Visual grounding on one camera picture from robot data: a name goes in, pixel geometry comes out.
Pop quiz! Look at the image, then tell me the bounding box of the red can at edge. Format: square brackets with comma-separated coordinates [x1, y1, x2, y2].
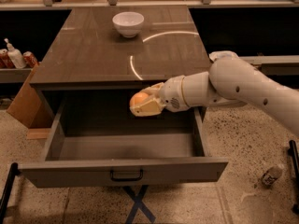
[0, 49, 14, 68]

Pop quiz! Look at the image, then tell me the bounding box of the plastic bottle on floor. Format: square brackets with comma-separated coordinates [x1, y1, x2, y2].
[261, 163, 284, 187]

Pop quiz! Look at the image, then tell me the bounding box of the black right base leg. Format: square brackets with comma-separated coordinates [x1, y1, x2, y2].
[288, 140, 299, 215]

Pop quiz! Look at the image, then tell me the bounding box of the black left base leg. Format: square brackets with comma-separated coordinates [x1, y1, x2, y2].
[0, 162, 20, 224]

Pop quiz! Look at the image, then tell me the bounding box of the white ceramic bowl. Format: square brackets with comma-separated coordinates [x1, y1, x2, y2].
[112, 12, 145, 38]

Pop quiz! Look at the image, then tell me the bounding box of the brown cardboard box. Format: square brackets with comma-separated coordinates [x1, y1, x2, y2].
[7, 65, 53, 129]

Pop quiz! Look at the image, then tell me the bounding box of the red soda can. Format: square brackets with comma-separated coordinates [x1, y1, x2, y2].
[23, 51, 39, 67]

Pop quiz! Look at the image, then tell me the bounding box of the grey open top drawer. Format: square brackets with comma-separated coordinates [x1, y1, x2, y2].
[20, 94, 228, 188]

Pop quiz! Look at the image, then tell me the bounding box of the grey left shelf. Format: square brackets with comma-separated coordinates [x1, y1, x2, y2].
[0, 68, 32, 84]

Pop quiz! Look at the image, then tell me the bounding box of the grey cabinet with top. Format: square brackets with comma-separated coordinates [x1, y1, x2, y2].
[30, 6, 211, 118]

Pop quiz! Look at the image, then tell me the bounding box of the white pump bottle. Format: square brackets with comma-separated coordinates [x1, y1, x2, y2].
[5, 38, 26, 69]

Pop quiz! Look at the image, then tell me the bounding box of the grey shelf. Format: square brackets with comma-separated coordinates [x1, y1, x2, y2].
[242, 55, 299, 76]
[0, 68, 32, 84]

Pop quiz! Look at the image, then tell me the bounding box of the black base leg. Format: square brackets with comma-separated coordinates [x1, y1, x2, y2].
[288, 140, 299, 215]
[0, 162, 20, 224]

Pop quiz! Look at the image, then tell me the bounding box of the grey right shelf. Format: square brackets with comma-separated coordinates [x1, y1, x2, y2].
[242, 55, 299, 76]

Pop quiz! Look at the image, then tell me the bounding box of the folded white cloth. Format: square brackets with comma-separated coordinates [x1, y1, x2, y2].
[209, 50, 238, 62]

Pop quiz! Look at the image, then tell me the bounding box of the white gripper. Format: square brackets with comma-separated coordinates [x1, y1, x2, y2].
[130, 76, 190, 117]

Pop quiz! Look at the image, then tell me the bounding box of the orange fruit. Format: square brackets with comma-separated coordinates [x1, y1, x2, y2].
[129, 92, 149, 107]

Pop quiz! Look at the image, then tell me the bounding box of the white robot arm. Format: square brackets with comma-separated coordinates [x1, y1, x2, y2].
[130, 55, 299, 135]

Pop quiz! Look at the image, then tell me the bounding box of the black drawer handle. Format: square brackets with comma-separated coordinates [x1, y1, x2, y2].
[110, 169, 144, 182]

